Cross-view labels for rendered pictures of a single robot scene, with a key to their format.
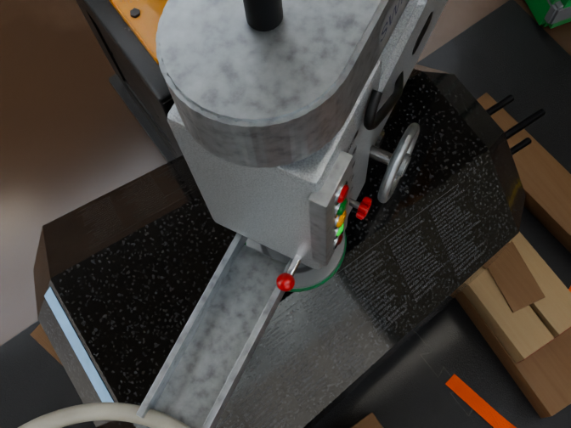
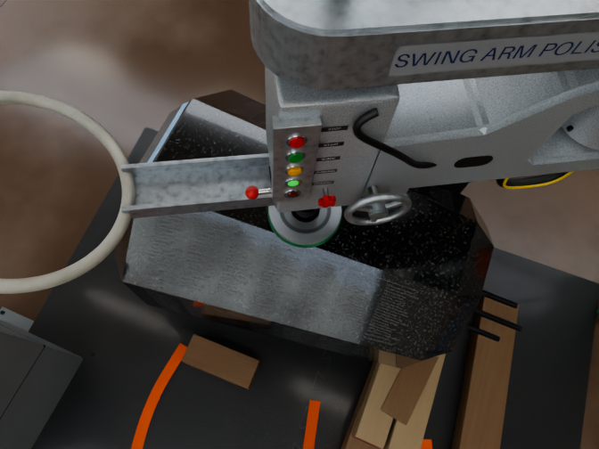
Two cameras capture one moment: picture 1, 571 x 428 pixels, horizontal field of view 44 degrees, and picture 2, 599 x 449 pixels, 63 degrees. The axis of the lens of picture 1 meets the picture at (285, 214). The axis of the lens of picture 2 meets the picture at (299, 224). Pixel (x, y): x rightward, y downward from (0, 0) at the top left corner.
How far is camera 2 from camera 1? 0.41 m
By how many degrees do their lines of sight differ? 14
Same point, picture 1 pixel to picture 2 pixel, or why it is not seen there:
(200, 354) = (183, 183)
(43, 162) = not seen: hidden behind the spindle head
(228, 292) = (232, 175)
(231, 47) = not seen: outside the picture
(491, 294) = (382, 387)
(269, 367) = (223, 253)
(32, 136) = not seen: hidden behind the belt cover
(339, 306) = (288, 270)
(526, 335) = (371, 428)
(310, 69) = (324, 12)
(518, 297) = (393, 407)
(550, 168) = (499, 379)
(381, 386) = (282, 359)
